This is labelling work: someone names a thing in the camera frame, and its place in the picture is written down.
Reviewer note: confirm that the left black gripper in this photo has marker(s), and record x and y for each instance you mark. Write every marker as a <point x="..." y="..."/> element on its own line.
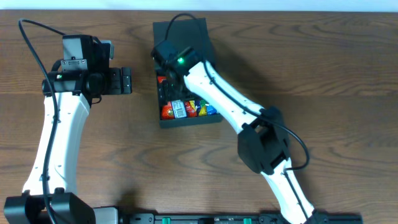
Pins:
<point x="125" y="81"/>

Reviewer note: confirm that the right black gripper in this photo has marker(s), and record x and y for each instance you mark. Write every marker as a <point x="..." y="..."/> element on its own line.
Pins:
<point x="168" y="90"/>

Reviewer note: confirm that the black gift box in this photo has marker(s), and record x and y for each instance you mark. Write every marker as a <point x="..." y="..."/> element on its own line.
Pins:
<point x="183" y="34"/>

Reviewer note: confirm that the small dark blue packet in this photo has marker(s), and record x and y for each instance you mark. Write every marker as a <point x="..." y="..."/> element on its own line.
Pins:
<point x="179" y="109"/>

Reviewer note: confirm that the red snack bag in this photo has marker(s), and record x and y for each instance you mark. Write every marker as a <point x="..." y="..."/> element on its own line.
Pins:
<point x="166" y="110"/>

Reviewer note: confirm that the yellow snack bag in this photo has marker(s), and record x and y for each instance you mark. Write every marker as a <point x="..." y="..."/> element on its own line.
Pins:
<point x="202" y="111"/>

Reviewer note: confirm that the blue Oreo cookie pack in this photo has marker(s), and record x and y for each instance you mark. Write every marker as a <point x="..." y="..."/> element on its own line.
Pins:
<point x="210" y="110"/>

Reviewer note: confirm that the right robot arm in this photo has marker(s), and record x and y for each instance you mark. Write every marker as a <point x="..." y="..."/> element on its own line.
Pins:
<point x="263" y="138"/>

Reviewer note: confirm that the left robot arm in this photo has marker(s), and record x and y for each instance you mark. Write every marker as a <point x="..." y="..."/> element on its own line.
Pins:
<point x="76" y="82"/>

